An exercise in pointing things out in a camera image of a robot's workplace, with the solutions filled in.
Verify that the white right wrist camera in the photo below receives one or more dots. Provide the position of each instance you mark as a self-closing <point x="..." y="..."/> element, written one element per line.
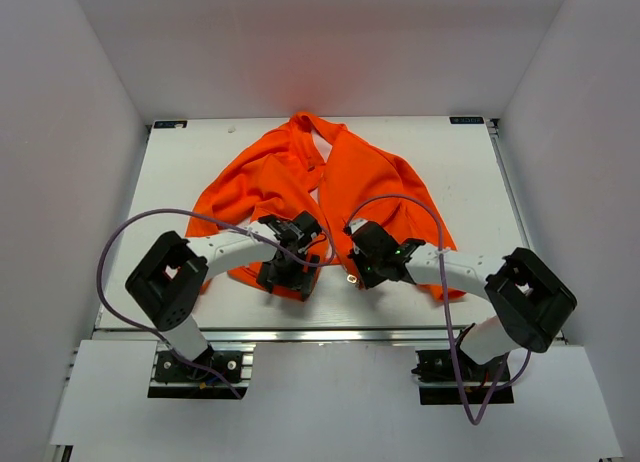
<point x="355" y="225"/>

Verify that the left blue table label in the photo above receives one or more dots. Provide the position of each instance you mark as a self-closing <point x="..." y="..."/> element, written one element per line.
<point x="170" y="124"/>

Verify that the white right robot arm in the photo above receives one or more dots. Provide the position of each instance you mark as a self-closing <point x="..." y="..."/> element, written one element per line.
<point x="531" y="303"/>

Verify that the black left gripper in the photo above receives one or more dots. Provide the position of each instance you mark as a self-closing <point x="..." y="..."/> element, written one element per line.
<point x="268" y="277"/>

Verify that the blue table label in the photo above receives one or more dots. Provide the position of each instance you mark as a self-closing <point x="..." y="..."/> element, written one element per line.
<point x="170" y="124"/>
<point x="466" y="120"/>

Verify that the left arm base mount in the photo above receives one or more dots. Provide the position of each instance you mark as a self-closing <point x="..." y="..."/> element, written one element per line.
<point x="222" y="373"/>

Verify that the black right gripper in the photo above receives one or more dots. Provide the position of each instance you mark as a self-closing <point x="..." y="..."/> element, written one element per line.
<point x="368" y="282"/>

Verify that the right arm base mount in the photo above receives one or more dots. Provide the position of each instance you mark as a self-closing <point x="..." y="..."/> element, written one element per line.
<point x="433" y="373"/>

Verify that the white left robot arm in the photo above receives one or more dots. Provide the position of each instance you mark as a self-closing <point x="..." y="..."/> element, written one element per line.
<point x="167" y="282"/>

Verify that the orange jacket with pink lining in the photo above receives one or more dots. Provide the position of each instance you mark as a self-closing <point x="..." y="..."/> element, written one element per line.
<point x="310" y="164"/>

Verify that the right blue table label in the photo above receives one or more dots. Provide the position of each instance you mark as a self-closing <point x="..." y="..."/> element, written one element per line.
<point x="466" y="120"/>

